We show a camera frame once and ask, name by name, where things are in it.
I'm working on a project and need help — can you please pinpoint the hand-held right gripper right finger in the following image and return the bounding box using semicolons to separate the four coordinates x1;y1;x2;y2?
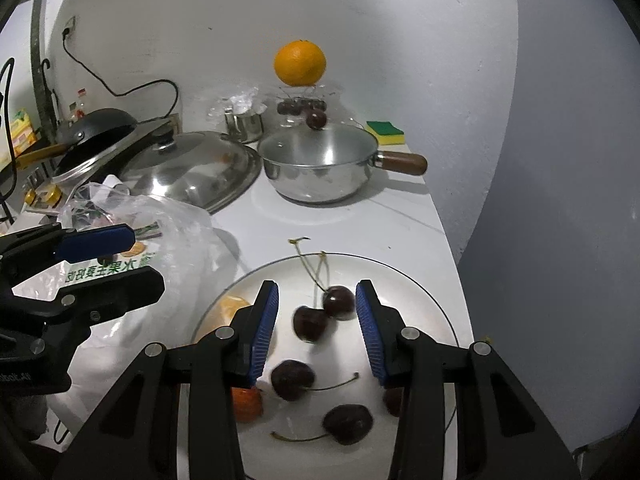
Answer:
355;279;582;480

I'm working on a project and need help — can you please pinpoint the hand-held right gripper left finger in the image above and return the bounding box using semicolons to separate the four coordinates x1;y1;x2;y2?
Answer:
51;280;279;480

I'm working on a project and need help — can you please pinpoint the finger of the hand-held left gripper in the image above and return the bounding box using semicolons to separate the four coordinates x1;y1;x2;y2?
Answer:
0;266;166;332
0;223;137;287

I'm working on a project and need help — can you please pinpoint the dark red cherry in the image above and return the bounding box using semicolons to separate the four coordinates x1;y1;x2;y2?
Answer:
382;386;405;418
270;359;361;402
270;404;375;447
289;237;357;322
291;251;331;345

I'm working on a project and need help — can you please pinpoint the white plate dark rim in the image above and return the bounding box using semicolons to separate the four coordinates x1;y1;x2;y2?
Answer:
192;252;461;480

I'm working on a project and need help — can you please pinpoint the red strawberry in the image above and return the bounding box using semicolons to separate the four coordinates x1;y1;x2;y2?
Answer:
231;386;264;423

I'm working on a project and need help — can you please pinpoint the clear printed plastic bag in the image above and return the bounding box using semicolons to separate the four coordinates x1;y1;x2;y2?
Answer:
10;182;241;451

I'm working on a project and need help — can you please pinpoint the large steel lid black knob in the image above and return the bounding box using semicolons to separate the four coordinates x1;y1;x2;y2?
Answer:
117;127;263;216

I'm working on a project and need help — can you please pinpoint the red label bottle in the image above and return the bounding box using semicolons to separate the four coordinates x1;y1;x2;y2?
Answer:
67;87;91;126

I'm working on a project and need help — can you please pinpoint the black umbrella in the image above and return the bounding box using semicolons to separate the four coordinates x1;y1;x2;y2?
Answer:
40;59;61;136

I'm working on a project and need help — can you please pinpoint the small steel cup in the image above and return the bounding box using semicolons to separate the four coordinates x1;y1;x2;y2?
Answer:
224;109;265;144

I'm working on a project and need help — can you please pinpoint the grey vertical pipe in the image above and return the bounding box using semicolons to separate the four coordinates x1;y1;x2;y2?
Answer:
30;0;58;141

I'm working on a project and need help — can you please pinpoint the green yellow sponge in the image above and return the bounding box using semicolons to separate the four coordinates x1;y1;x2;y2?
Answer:
365;120;406;148

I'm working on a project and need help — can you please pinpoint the clear plastic wrap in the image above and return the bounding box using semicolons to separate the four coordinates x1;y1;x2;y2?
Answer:
207;87;268;121

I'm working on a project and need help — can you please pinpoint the pile of dark cherries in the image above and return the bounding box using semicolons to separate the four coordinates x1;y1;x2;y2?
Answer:
276;97;327;116

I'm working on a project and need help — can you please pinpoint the whole orange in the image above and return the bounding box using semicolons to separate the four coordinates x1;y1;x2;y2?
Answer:
273;40;327;87

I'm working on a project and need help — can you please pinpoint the black wok wooden handle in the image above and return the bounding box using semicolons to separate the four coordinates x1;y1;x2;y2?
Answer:
15;108;138;171

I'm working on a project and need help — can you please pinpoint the steel saucepan wooden handle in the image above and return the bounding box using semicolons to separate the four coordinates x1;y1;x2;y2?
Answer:
257;127;428;205

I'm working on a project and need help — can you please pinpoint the black stove power cable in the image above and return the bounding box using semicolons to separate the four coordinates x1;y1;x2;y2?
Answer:
62;30;180;121

